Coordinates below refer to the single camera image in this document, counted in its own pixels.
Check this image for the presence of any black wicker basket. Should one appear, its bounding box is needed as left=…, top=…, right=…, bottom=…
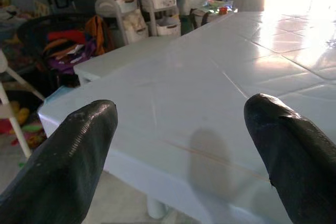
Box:
left=17, top=14, right=89, bottom=86

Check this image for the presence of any purple cloth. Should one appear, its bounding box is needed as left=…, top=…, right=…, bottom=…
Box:
left=48, top=42, right=97, bottom=74

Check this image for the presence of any black square frame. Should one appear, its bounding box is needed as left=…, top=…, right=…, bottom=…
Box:
left=47, top=0, right=77, bottom=15

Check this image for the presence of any white trolley rack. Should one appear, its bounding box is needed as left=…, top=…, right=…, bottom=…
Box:
left=94, top=0, right=149, bottom=47
left=138, top=0, right=182, bottom=37

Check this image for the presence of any white plastic table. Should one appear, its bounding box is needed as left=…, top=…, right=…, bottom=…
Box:
left=74, top=11, right=253, bottom=83
left=38, top=50, right=336, bottom=224

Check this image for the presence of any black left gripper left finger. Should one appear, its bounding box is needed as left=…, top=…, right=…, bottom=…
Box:
left=0, top=100, right=118, bottom=224

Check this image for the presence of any red cloth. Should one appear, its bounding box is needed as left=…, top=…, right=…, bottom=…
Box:
left=47, top=29, right=86, bottom=45

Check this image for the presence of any yellow toy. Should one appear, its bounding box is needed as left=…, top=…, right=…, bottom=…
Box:
left=10, top=100, right=31, bottom=126

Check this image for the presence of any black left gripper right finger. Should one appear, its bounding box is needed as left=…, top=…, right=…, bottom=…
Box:
left=244, top=93, right=336, bottom=224

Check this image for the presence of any orange cloth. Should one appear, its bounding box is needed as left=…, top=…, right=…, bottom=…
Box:
left=85, top=15, right=113, bottom=56

